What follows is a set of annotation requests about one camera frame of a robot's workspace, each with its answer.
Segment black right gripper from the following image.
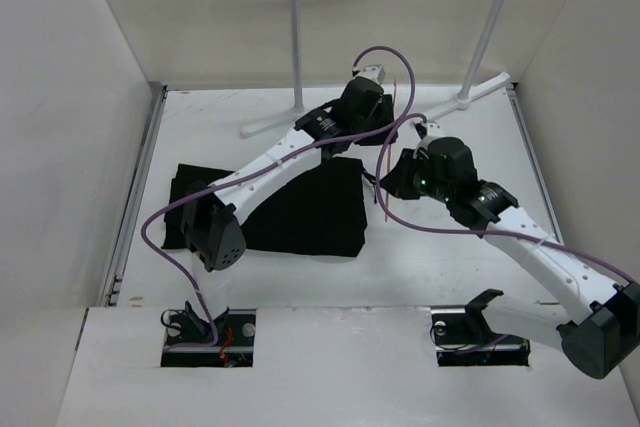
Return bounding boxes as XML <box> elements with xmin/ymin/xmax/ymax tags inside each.
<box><xmin>378</xmin><ymin>149</ymin><xmax>454</xmax><ymax>205</ymax></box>

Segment black trousers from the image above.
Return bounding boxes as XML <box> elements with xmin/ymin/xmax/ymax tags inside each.
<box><xmin>160</xmin><ymin>155</ymin><xmax>370</xmax><ymax>259</ymax></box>

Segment pink wire hanger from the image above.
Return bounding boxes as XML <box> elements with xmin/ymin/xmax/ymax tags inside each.
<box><xmin>384</xmin><ymin>77</ymin><xmax>402</xmax><ymax>224</ymax></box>

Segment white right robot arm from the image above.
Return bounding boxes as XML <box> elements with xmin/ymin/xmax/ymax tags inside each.
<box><xmin>378</xmin><ymin>137</ymin><xmax>639</xmax><ymax>379</ymax></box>

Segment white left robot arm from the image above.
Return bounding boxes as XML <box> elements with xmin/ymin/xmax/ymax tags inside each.
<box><xmin>174</xmin><ymin>64</ymin><xmax>394</xmax><ymax>346</ymax></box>

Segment white clothes rack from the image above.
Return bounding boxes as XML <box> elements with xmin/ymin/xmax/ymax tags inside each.
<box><xmin>241</xmin><ymin>0</ymin><xmax>526</xmax><ymax>138</ymax></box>

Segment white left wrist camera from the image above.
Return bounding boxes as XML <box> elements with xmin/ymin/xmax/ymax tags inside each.
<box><xmin>352</xmin><ymin>64</ymin><xmax>386</xmax><ymax>85</ymax></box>

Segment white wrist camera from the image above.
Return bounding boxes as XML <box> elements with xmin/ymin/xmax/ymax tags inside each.
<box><xmin>352</xmin><ymin>64</ymin><xmax>386</xmax><ymax>85</ymax></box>
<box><xmin>414</xmin><ymin>121</ymin><xmax>446</xmax><ymax>149</ymax></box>

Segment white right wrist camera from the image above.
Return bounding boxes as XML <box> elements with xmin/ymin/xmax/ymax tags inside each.
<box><xmin>414</xmin><ymin>121</ymin><xmax>446</xmax><ymax>149</ymax></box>

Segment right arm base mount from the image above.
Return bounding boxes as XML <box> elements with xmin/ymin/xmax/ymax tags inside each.
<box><xmin>429</xmin><ymin>289</ymin><xmax>531</xmax><ymax>368</ymax></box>

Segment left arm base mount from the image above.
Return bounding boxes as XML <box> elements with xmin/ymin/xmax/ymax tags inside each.
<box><xmin>160</xmin><ymin>302</ymin><xmax>257</xmax><ymax>368</ymax></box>

